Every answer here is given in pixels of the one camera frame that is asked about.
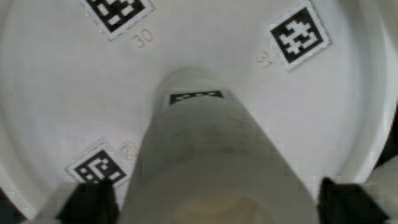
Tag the white round table top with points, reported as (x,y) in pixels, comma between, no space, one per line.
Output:
(301,54)

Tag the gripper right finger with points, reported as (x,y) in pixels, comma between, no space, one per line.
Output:
(347,205)

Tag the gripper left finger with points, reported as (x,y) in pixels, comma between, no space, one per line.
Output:
(81,204)

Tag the white frame right rail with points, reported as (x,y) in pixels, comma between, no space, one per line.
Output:
(381,186)

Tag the white table leg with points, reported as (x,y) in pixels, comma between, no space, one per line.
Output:
(212,177)

